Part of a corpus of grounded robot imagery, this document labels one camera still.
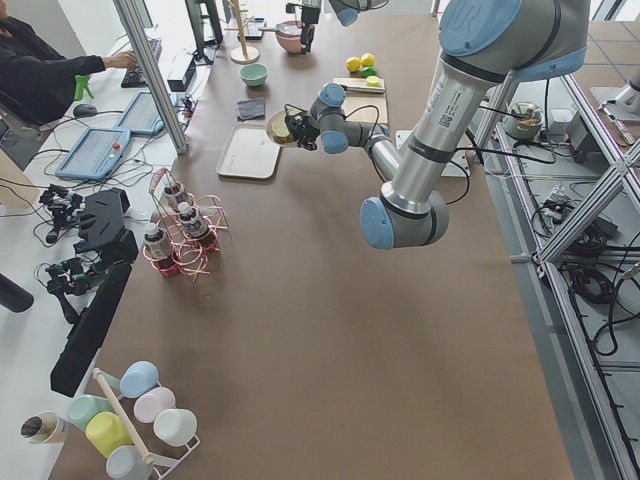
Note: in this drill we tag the grey blue cup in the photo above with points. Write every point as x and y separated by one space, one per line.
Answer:
125 463

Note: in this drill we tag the black computer mouse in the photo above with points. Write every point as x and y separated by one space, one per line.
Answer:
84 110

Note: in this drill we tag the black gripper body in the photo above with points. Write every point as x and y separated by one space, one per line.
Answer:
302 128
307 31

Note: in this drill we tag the metal ice scoop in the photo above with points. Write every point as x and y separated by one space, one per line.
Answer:
287 29

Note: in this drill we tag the light blue cup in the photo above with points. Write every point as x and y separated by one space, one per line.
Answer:
139 378

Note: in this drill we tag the wooden rack handle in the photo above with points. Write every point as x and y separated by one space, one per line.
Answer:
101 378

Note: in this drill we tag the blue teach pendant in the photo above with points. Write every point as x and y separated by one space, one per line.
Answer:
141 116
95 154

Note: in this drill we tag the white round plate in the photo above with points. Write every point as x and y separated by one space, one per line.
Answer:
290 143

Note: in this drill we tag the folded grey cloth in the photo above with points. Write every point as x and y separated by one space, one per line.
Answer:
251 109

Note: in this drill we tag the seated person in black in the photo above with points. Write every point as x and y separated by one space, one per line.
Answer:
37 82

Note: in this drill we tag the blue teach pendant near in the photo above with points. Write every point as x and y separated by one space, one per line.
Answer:
95 154

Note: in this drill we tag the wooden cutting board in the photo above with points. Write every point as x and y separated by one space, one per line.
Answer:
363 108

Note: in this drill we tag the copper wire bottle rack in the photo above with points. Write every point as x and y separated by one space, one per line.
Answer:
189 257

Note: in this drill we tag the yellow cup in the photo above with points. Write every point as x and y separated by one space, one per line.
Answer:
106 432

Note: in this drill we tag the plain bread slice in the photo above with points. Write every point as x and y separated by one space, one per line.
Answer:
280 130

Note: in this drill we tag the pink bowl of ice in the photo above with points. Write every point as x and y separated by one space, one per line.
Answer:
290 44

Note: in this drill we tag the brown paper cup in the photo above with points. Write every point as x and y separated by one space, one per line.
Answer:
45 428

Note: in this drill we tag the half cut lemon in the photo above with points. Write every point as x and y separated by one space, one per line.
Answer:
373 81

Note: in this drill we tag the blue teach pendant far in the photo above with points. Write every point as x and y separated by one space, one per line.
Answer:
141 116

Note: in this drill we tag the pink cup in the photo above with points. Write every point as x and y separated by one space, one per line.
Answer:
149 405

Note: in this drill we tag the mint green bowl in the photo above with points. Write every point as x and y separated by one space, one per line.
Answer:
253 75

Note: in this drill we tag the cream rabbit tray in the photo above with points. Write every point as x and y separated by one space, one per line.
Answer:
248 153

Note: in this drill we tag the aluminium frame post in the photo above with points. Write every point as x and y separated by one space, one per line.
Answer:
131 20

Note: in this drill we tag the white cup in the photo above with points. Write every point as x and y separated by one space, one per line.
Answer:
175 427

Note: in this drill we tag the whole yellow lemon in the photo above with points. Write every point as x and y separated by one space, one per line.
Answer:
367 60
353 64

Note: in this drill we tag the tea bottle white cap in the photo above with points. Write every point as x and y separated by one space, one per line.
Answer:
193 223

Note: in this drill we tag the steel knife black tip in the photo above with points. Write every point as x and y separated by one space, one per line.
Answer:
364 90

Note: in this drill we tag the mint green cup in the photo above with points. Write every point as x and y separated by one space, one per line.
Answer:
85 407

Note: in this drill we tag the green lime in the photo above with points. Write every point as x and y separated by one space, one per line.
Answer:
368 72

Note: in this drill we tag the wooden mug tree stand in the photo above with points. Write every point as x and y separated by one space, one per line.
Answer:
244 54

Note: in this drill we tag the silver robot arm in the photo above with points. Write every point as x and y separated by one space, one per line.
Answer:
346 11
483 43

